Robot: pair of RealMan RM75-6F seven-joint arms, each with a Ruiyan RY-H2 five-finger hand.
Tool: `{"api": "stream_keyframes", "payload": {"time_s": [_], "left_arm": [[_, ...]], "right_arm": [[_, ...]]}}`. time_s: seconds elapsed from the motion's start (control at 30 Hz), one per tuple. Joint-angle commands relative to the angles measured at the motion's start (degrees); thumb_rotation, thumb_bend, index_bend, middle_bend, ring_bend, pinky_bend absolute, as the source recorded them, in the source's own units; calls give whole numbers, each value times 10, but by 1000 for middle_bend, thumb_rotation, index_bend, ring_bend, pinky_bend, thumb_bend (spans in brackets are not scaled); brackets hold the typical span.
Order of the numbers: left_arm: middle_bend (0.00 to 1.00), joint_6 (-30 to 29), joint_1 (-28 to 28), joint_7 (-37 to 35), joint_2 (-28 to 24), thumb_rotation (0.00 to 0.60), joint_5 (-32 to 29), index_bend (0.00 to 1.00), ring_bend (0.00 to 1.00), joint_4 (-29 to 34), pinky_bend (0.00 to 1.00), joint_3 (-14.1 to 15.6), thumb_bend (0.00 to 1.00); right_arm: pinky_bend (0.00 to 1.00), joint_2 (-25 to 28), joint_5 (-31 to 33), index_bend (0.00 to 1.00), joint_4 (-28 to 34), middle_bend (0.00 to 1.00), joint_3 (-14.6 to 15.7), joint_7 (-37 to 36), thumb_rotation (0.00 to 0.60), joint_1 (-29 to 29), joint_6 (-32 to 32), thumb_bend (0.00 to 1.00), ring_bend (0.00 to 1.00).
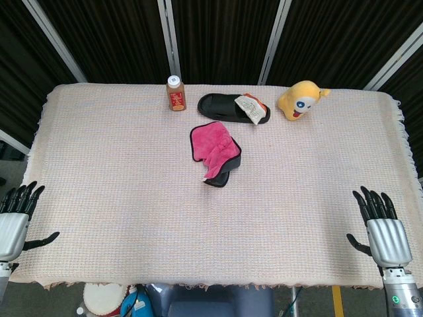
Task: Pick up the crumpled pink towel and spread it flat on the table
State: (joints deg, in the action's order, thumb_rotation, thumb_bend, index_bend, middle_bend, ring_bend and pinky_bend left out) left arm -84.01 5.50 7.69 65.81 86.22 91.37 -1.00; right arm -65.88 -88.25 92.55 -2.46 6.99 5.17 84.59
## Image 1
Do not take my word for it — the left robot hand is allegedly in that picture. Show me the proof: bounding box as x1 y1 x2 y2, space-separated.
0 180 60 262

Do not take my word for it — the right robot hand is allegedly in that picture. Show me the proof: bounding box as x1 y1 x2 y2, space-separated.
346 186 414 267

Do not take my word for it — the pink towel with black trim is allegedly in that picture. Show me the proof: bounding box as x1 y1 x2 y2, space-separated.
189 121 243 188

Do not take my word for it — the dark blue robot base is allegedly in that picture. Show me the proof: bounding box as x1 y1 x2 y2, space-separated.
145 283 275 317

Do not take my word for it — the metal table leg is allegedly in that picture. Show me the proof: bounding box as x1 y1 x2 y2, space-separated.
290 286 300 317

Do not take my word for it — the white round drum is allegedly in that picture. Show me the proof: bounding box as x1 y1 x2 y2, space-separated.
82 283 128 317

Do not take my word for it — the beige woven tablecloth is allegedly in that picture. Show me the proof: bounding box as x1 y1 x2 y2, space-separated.
7 83 419 292

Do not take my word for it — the blue plastic object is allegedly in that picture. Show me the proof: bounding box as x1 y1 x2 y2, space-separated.
120 285 155 317

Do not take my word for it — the yellow plush toy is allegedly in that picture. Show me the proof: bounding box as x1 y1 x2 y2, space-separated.
277 81 332 122

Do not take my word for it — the white orange snack packet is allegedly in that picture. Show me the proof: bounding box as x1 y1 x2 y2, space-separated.
234 93 267 125

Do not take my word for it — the brown juice bottle red label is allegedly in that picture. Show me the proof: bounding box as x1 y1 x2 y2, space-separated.
166 75 186 112

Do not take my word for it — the black slipper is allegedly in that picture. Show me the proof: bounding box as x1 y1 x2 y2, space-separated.
197 92 272 125

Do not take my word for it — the white metal frame post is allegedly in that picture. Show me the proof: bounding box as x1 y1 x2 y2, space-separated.
157 0 182 83
257 0 293 85
362 22 423 90
21 0 87 83
0 128 31 156

